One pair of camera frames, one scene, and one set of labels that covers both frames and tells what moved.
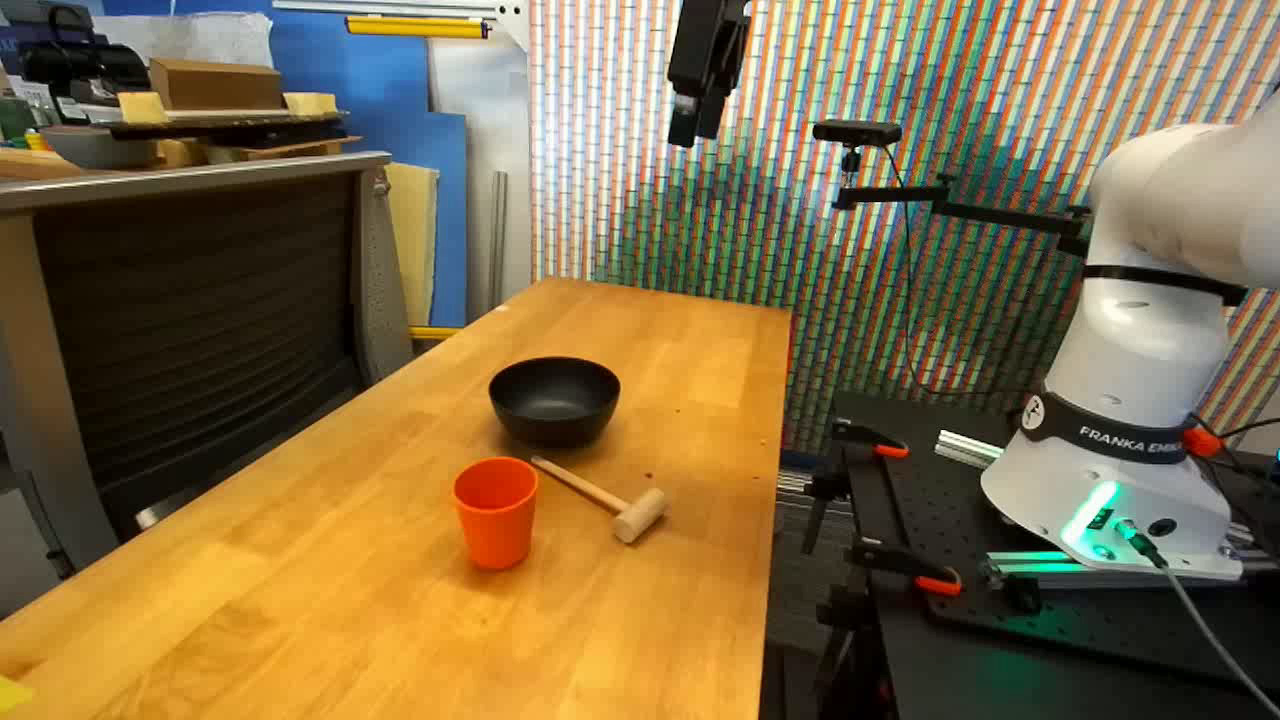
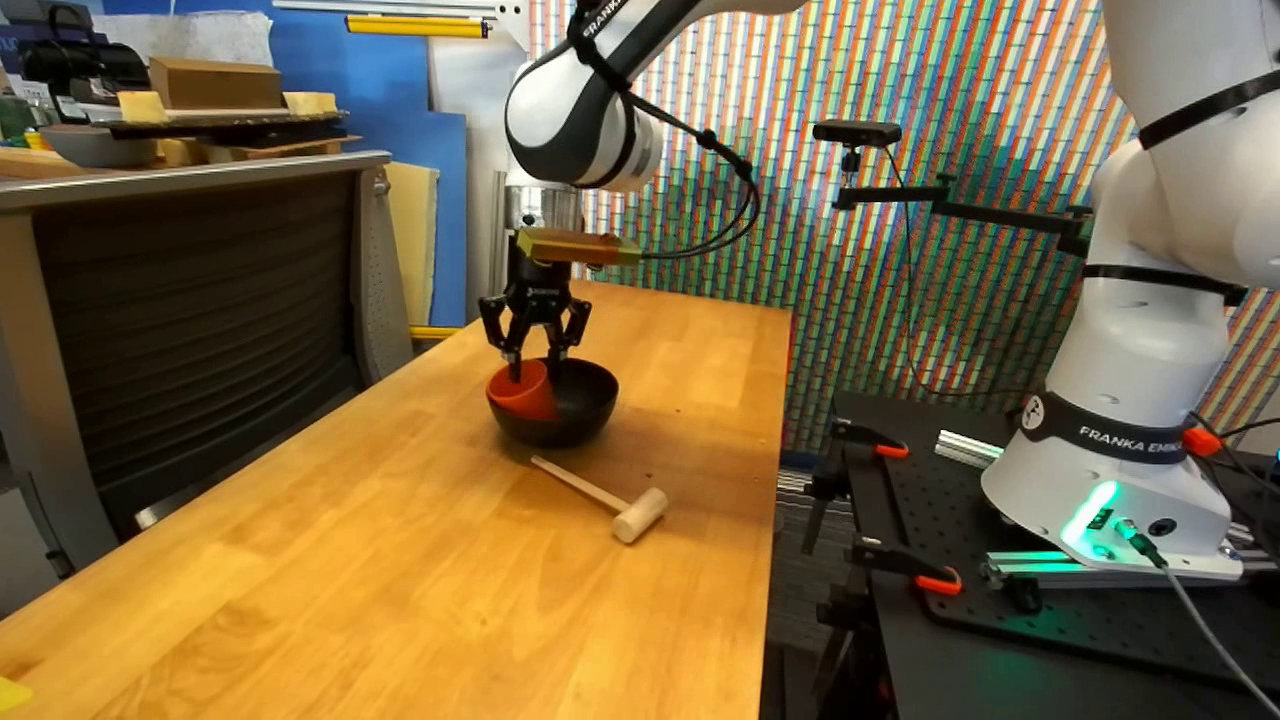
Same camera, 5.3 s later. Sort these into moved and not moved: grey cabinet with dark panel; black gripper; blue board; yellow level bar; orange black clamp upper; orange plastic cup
Moved: orange plastic cup; black gripper
Not moved: grey cabinet with dark panel; orange black clamp upper; blue board; yellow level bar
